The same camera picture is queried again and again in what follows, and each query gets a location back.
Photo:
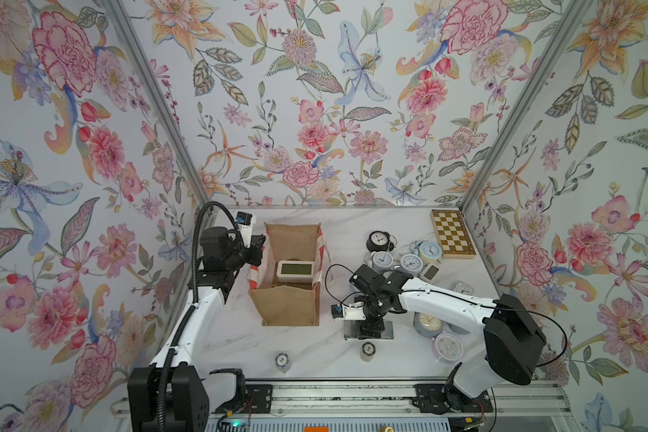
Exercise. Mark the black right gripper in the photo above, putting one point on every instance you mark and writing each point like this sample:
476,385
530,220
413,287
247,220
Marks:
371,328

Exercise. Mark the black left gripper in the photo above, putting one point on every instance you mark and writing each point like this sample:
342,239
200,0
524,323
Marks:
255,251

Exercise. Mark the grey rectangular mirror clock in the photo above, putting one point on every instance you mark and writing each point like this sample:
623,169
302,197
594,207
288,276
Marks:
353,330

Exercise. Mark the white digital alarm clock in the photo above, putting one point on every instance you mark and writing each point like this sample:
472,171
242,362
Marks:
295,272

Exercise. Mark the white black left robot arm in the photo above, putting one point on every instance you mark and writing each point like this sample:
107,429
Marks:
172,393

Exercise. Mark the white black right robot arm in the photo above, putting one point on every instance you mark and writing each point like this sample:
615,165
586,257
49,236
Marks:
512,341

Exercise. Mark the white round alarm clock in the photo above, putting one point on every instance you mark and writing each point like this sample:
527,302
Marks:
380,261

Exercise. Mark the grey round alarm clock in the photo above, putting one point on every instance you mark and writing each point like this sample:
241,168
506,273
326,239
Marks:
427,326

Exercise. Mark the silver round alarm clock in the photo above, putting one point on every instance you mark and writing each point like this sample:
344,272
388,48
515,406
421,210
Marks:
411,264

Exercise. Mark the small silver cylinder clock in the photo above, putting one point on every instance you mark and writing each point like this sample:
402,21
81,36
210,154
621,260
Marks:
282,362

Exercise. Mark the black twin bell alarm clock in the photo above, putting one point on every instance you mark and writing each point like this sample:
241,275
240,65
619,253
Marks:
379,241

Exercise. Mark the small white square clock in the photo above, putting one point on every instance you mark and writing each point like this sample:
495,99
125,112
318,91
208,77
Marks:
430,273

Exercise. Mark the pink round alarm clock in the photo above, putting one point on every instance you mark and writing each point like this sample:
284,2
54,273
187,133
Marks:
447,348

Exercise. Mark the light blue twin bell clock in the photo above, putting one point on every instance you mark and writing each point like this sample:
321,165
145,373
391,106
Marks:
427,251

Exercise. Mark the wooden chess board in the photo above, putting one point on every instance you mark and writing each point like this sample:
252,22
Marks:
452,235

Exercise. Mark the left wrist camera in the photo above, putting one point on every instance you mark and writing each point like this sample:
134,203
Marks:
245,222

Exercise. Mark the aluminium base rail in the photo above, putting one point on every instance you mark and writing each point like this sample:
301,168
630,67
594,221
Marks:
368,398

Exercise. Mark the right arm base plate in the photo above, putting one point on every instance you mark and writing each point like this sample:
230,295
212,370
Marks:
439,399

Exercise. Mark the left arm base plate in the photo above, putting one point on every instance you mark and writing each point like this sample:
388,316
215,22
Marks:
254,398

